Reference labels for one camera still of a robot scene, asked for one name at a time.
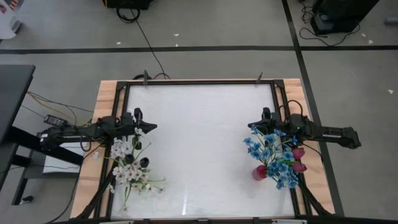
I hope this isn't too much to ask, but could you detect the large white veined flower spray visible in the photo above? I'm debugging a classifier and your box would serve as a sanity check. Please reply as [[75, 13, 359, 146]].
[[111, 164, 167, 195]]

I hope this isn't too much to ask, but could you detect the blue artificial flower bunch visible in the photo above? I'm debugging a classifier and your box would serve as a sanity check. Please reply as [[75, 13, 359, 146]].
[[243, 124, 300, 190]]

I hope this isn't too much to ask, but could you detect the black equipment case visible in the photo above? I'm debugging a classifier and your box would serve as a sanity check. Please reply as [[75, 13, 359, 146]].
[[310, 0, 381, 35]]

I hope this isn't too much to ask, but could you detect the black equipment base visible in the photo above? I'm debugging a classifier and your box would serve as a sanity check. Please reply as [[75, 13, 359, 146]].
[[102, 0, 155, 10]]

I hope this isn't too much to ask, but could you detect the pink tulip with green leaves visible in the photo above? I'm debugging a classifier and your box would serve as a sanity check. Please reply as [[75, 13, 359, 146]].
[[281, 160, 308, 174], [279, 147, 306, 164]]

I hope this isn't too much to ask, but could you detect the small white flower spray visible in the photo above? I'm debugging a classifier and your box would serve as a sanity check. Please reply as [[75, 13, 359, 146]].
[[107, 183, 131, 214]]

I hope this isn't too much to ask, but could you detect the white board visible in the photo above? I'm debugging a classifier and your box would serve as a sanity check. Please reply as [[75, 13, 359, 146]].
[[42, 142, 82, 174]]

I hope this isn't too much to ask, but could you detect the pink vase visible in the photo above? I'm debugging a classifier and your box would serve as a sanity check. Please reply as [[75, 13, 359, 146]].
[[251, 164, 268, 182]]

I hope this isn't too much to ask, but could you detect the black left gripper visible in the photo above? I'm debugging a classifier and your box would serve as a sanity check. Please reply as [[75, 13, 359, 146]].
[[120, 107, 158, 137]]

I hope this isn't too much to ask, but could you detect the black desk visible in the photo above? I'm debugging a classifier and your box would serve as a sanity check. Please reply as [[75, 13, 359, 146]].
[[0, 64, 85, 206]]

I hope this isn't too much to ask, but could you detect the long black floor cable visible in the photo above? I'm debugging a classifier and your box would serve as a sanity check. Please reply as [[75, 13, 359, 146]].
[[116, 7, 171, 80]]

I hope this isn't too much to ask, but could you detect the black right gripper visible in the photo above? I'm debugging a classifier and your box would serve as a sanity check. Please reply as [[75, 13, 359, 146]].
[[248, 107, 284, 135]]

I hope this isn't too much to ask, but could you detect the black power adapter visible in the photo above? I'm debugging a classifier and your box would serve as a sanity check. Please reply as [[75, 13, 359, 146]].
[[43, 114, 68, 127]]

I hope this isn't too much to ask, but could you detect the black aluminium rig frame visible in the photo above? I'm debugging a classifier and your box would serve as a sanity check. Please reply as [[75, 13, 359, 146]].
[[74, 79, 336, 224]]

